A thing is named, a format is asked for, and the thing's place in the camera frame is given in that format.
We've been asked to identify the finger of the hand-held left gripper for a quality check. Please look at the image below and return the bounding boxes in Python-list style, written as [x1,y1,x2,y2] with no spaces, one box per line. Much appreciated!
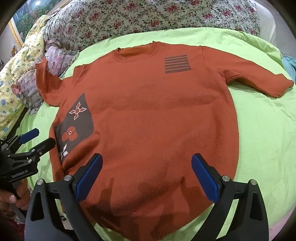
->
[5,128,40,151]
[26,137,56,163]

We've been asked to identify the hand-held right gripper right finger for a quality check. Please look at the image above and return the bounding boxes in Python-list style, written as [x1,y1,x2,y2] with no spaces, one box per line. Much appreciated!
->
[191,153,270,241]

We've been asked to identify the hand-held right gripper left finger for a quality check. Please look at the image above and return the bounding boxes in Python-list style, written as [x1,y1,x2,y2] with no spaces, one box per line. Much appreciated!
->
[24,153,103,241]

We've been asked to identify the orange knit sweater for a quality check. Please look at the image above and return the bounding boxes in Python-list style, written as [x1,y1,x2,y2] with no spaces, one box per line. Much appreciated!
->
[35,41,295,240]

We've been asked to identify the person's left hand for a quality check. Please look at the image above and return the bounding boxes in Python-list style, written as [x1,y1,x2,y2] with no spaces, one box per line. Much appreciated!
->
[0,179,31,212]

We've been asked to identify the pale purple floral cloth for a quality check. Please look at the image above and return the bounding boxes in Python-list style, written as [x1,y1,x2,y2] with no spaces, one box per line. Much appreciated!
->
[11,39,80,115]

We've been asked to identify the yellow cartoon print blanket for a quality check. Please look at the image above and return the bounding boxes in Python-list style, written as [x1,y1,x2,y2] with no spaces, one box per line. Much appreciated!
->
[0,15,50,139]

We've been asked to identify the light green bed sheet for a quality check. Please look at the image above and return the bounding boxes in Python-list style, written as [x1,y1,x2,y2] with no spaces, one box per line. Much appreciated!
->
[29,27,296,241]

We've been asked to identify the gold framed landscape picture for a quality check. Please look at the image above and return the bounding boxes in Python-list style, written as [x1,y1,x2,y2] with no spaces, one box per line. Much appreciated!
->
[9,0,53,47]

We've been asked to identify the teal cloth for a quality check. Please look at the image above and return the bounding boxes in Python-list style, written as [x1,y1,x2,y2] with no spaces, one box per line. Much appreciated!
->
[280,52,296,84]

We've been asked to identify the white red floral quilt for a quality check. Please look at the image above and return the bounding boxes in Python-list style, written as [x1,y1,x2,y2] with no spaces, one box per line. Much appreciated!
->
[43,0,260,52]

